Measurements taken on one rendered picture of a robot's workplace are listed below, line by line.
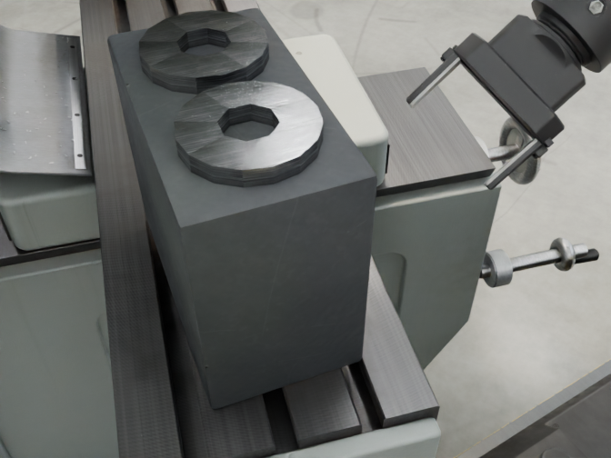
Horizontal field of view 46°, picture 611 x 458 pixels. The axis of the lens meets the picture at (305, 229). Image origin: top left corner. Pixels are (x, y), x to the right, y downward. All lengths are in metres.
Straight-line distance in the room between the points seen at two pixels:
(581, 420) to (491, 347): 0.81
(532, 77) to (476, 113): 1.87
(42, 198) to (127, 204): 0.23
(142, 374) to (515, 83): 0.40
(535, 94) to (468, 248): 0.50
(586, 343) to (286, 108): 1.54
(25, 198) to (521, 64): 0.57
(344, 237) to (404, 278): 0.70
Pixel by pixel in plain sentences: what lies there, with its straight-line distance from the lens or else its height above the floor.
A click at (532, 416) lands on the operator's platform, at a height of 0.40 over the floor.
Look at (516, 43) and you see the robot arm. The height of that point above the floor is 1.11.
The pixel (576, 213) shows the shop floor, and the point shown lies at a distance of 2.24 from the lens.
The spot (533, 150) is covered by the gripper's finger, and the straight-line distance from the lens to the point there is 0.68.
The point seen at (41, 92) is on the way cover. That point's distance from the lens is 0.99.
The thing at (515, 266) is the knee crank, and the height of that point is 0.57.
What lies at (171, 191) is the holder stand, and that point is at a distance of 0.42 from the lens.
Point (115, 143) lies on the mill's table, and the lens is 0.78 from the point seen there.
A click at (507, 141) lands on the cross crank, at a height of 0.68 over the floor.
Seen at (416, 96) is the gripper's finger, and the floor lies 1.06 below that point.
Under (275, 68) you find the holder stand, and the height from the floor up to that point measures 1.17.
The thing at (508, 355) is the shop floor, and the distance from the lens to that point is 1.84.
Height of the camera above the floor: 1.45
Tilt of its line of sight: 45 degrees down
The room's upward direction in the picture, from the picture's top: straight up
